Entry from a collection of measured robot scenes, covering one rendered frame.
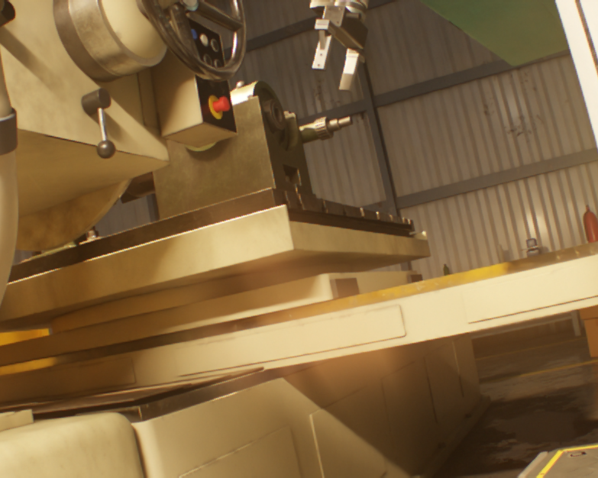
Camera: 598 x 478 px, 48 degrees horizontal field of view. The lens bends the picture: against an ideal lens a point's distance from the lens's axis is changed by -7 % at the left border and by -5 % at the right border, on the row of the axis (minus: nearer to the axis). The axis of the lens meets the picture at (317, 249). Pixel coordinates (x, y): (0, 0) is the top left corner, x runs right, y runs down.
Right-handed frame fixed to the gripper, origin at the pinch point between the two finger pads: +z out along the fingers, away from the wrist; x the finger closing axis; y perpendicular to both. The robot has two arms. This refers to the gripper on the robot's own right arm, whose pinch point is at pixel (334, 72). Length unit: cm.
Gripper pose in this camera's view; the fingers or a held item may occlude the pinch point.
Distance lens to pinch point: 157.4
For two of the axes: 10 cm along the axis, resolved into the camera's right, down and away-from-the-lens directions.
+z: -2.2, 9.7, -0.4
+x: 4.4, 1.3, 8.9
